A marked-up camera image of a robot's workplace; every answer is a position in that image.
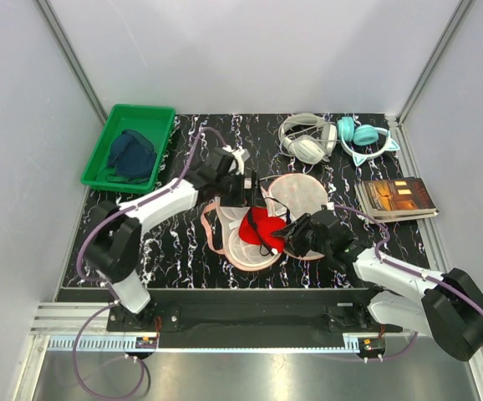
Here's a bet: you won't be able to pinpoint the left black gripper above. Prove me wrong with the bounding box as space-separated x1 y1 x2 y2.
216 170 266 208

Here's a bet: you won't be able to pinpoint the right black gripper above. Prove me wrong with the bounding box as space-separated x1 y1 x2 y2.
271 212 332 258

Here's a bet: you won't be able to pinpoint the red bra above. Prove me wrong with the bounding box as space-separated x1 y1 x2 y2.
238 207 287 255

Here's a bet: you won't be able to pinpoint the pink mesh laundry bag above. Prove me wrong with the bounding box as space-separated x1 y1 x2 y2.
201 174 328 272

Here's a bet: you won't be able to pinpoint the navy blue bra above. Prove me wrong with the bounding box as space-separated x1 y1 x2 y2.
105 129 157 184

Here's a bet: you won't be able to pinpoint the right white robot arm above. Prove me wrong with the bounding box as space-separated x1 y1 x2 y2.
272 210 483 362

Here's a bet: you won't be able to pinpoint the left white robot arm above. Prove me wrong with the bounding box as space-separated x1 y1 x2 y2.
77 145 258 331

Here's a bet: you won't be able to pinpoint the white over-ear headphones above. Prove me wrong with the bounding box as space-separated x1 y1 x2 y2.
278 113 338 165

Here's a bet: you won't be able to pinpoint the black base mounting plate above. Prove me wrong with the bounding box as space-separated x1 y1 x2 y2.
107 288 401 333

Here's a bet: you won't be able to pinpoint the dark hardcover book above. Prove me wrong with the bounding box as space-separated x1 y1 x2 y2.
354 177 439 222

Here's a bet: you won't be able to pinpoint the teal cat-ear headphones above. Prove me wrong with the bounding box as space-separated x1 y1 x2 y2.
336 116 400 167

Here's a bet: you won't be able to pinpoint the green plastic bin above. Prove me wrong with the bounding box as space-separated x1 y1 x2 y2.
81 104 175 194

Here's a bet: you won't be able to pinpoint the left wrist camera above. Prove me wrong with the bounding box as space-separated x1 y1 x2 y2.
222 145 250 175

